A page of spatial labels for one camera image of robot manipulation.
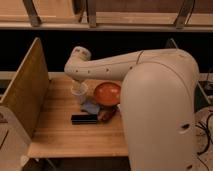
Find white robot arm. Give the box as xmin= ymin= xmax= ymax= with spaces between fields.
xmin=64 ymin=47 xmax=199 ymax=171

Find orange bowl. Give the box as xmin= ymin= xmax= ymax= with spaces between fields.
xmin=93 ymin=82 xmax=121 ymax=106

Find blue cloth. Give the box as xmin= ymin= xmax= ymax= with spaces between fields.
xmin=81 ymin=101 xmax=100 ymax=114

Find clear plastic cup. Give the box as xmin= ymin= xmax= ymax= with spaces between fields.
xmin=71 ymin=83 xmax=88 ymax=104

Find black rectangular box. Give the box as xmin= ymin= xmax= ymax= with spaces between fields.
xmin=71 ymin=115 xmax=98 ymax=124

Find left wooden side panel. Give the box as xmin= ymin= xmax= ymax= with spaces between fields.
xmin=0 ymin=38 xmax=49 ymax=145

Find wooden shelf frame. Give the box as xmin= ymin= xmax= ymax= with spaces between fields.
xmin=0 ymin=0 xmax=213 ymax=32

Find black cables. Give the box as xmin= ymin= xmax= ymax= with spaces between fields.
xmin=194 ymin=111 xmax=213 ymax=171

